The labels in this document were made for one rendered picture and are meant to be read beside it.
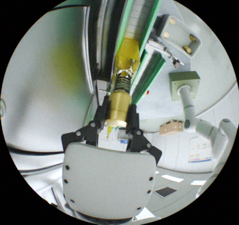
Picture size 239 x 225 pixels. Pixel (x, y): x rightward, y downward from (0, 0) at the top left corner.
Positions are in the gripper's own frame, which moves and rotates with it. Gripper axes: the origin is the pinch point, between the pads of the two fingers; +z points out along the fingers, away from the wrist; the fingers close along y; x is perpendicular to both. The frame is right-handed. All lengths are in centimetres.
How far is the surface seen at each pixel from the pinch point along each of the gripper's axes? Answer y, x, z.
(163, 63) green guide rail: 12.9, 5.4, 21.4
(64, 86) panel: -12.5, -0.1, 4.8
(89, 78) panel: -12.7, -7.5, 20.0
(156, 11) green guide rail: 4.1, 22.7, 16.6
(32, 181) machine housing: -12.6, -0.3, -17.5
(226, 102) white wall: 362, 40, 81
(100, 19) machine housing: -15.8, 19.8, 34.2
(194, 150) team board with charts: 357, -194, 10
